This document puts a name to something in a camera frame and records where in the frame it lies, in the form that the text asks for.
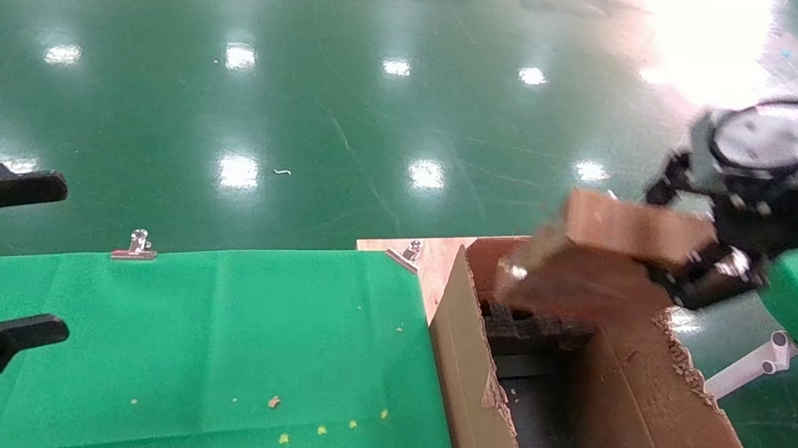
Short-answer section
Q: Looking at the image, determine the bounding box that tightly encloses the silver binder clip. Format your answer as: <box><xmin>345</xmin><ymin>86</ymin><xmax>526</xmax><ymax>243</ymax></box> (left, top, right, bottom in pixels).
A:
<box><xmin>109</xmin><ymin>225</ymin><xmax>161</xmax><ymax>267</ymax></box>
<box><xmin>384</xmin><ymin>236</ymin><xmax>425</xmax><ymax>275</ymax></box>

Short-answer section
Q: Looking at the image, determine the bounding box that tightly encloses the large open brown carton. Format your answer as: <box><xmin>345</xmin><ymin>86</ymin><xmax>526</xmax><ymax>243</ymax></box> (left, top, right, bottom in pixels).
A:
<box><xmin>415</xmin><ymin>218</ymin><xmax>798</xmax><ymax>448</ymax></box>

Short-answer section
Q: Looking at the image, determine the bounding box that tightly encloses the white metal table leg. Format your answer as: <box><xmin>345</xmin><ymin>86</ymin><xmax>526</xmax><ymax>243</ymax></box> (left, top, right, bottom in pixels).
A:
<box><xmin>703</xmin><ymin>322</ymin><xmax>798</xmax><ymax>411</ymax></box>

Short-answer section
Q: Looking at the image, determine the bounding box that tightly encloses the small brown cardboard box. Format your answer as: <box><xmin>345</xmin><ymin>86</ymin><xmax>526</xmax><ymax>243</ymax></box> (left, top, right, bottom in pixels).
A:
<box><xmin>558</xmin><ymin>187</ymin><xmax>723</xmax><ymax>274</ymax></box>

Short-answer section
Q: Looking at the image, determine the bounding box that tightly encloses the large green table cloth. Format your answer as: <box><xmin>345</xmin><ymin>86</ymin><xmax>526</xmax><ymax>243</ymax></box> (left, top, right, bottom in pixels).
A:
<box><xmin>0</xmin><ymin>204</ymin><xmax>493</xmax><ymax>448</ymax></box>

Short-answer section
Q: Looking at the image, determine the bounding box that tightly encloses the black foam insert block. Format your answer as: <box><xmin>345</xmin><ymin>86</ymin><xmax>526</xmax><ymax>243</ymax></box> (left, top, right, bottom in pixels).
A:
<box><xmin>475</xmin><ymin>299</ymin><xmax>596</xmax><ymax>367</ymax></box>

